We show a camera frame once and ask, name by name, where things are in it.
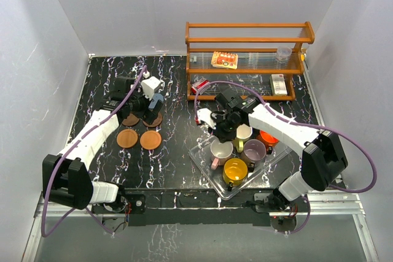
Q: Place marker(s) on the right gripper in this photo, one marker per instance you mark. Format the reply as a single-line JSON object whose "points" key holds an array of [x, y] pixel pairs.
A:
{"points": [[217, 132]]}

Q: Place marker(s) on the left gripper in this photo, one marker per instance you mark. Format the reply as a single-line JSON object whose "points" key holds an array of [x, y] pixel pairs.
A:
{"points": [[148, 115]]}

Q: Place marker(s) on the dark wooden coaster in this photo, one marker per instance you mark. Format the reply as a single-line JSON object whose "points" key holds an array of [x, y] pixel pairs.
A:
{"points": [[130, 120], [156, 122]]}

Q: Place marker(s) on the pink mug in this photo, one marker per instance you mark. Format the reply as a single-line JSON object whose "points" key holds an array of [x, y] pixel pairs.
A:
{"points": [[218, 156]]}

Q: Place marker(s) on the pale green mug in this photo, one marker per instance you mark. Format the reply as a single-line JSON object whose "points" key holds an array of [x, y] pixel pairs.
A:
{"points": [[243, 134]]}

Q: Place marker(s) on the light wooden coaster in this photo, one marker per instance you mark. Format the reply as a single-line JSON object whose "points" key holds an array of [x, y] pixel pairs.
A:
{"points": [[127, 138], [150, 140]]}

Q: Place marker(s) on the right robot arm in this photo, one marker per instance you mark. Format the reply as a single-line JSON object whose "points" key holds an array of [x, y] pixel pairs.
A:
{"points": [[321, 152]]}

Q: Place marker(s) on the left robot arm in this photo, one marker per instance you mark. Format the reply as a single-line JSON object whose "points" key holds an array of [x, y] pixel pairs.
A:
{"points": [[65, 176]]}

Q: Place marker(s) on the blue paper coaster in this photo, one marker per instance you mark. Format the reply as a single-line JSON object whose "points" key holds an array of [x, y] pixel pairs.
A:
{"points": [[156, 97]]}

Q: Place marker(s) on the clear plastic cup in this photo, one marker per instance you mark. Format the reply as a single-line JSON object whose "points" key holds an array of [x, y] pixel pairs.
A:
{"points": [[283, 54]]}

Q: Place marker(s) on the clear plastic tray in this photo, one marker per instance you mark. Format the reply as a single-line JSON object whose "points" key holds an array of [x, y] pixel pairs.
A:
{"points": [[201, 157]]}

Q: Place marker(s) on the purple mug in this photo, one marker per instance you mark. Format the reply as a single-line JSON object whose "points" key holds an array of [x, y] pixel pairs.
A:
{"points": [[253, 154]]}

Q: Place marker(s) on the yellow mug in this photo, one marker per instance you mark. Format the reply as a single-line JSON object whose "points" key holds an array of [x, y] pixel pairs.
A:
{"points": [[234, 173]]}

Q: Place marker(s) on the red and white can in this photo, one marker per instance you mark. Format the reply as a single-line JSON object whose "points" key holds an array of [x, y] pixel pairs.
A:
{"points": [[199, 86]]}

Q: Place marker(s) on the orange mug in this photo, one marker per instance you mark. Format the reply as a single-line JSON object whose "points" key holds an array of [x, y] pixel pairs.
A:
{"points": [[268, 140]]}

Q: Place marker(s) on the white and red box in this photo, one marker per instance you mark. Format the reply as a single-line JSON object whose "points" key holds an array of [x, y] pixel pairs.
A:
{"points": [[278, 85]]}

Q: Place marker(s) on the orange snack packet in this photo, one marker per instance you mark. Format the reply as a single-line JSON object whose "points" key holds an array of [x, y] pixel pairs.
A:
{"points": [[224, 60]]}

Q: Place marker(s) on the wooden shelf rack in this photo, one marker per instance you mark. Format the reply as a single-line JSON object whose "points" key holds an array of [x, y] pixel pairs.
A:
{"points": [[256, 45]]}

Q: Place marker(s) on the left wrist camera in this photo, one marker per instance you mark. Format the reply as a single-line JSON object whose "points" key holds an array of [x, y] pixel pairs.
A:
{"points": [[150, 85]]}

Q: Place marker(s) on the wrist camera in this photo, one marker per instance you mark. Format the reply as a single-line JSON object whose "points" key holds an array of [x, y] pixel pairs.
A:
{"points": [[150, 85], [203, 116]]}

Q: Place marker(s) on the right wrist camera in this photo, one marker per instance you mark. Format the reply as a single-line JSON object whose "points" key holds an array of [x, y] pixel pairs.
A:
{"points": [[203, 116]]}

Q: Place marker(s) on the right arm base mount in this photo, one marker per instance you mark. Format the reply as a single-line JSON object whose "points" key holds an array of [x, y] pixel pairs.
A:
{"points": [[276, 201]]}

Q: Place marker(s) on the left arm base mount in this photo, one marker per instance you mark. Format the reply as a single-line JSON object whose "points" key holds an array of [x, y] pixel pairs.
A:
{"points": [[119, 205]]}

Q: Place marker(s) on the aluminium frame rail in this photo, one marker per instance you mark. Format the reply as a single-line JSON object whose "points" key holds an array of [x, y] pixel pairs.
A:
{"points": [[192, 225]]}

